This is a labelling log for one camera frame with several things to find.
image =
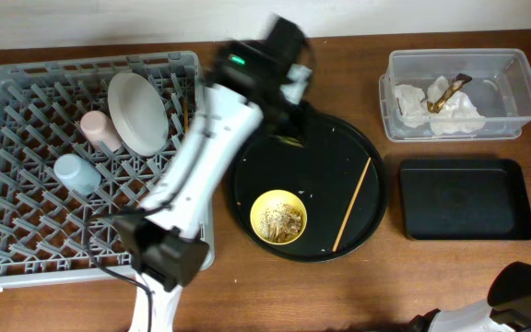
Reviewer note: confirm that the clear plastic bin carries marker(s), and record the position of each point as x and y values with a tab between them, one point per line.
500	89

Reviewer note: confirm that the gold foil wrapper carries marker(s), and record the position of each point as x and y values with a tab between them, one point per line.
457	83

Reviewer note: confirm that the black rectangular tray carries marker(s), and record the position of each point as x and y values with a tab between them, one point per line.
464	199

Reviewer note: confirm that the light blue plastic cup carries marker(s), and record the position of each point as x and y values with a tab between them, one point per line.
77	174

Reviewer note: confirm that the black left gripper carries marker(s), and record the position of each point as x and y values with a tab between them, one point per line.
290	123

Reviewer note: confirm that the yellow bowl with food scraps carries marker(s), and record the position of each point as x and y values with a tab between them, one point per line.
278	217

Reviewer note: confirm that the grey round plate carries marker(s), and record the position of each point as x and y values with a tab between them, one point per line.
138	113

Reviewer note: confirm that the wooden chopstick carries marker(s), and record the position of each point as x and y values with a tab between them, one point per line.
185	115
351	205

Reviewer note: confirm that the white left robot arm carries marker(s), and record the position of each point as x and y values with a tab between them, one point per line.
163	235

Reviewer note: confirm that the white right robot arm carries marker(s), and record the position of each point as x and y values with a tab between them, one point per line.
507	308

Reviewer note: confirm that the grey plastic dishwasher rack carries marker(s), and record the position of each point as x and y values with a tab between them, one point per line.
41	222

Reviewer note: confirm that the pink plastic cup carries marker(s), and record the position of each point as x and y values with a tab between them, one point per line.
98	128

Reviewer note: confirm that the round black tray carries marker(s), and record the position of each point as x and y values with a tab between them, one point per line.
323	175

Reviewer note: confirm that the white paper napkin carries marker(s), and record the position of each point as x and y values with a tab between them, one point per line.
458	114

